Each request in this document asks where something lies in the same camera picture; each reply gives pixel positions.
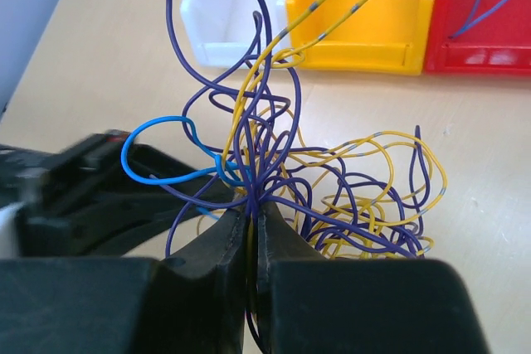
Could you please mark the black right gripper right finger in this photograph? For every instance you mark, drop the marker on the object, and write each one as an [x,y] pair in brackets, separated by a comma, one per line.
[309,304]

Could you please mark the yellow plastic bin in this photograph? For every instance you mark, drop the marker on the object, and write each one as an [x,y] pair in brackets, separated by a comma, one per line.
[386,36]

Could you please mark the red plastic bin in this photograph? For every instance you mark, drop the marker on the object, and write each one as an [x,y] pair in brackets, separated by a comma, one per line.
[481,37]

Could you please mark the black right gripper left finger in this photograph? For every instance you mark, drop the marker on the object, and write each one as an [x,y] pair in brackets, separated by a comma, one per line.
[192,302]

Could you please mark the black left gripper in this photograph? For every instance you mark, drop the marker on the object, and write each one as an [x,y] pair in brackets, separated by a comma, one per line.
[79,201]

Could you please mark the white plastic bin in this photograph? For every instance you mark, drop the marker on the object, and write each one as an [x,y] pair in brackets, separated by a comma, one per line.
[220,31]

